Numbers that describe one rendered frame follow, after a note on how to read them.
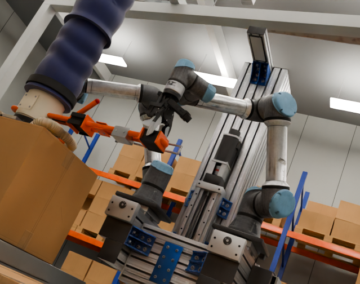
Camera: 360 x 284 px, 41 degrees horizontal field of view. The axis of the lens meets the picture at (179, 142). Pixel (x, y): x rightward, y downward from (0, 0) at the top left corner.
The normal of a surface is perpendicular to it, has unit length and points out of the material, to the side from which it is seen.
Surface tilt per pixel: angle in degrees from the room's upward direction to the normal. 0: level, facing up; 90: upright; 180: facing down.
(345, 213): 90
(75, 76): 74
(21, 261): 90
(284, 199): 97
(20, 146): 90
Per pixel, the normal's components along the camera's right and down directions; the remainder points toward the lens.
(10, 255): 0.86, 0.19
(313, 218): -0.26, -0.47
